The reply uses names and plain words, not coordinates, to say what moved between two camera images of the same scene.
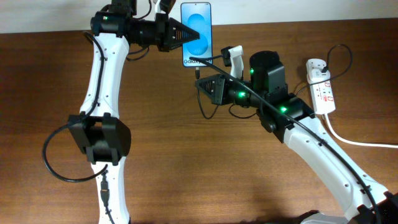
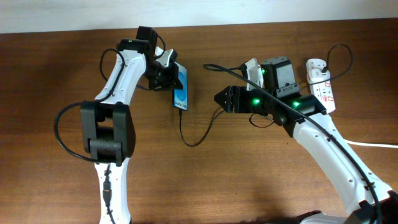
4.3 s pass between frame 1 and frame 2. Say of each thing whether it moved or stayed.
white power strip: stayed
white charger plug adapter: stayed
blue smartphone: moved
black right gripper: moved
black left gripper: moved
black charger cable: moved
